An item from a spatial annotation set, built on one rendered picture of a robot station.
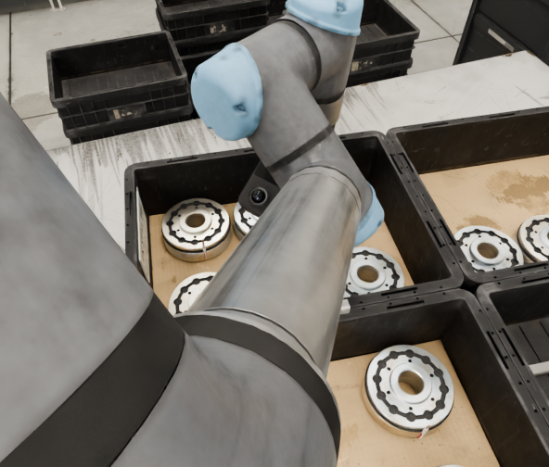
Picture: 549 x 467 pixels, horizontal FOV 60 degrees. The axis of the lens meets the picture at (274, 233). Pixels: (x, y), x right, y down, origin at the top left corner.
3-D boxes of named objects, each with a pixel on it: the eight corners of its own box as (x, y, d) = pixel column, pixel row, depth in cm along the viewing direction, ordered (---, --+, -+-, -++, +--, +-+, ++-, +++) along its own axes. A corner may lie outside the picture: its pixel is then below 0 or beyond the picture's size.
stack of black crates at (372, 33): (305, 158, 187) (312, 53, 152) (279, 114, 205) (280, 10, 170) (396, 137, 195) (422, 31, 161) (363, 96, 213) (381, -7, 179)
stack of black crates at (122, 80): (95, 209, 170) (49, 103, 135) (87, 156, 188) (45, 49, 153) (205, 183, 179) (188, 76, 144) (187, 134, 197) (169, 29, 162)
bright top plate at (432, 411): (376, 434, 53) (377, 433, 53) (358, 350, 59) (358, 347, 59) (466, 424, 54) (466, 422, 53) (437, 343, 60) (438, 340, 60)
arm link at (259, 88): (280, 163, 41) (355, 106, 46) (203, 46, 38) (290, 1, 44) (239, 184, 47) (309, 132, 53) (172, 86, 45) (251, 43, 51)
